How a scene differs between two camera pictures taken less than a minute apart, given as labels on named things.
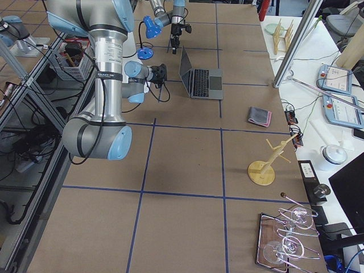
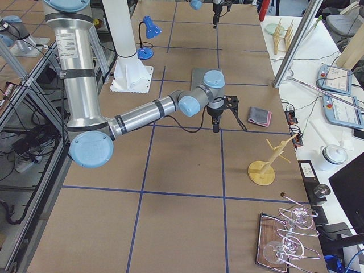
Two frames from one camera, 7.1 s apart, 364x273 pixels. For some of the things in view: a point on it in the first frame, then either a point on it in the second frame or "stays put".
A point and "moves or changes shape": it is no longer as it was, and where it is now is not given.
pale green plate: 271,28 stays put
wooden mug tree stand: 263,173 stays put
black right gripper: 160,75 → 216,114
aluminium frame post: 313,9 stays put
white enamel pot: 334,153 stays put
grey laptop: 202,83 moves or changes shape
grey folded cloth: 259,116 stays put
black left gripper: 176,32 → 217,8
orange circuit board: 291,119 stays put
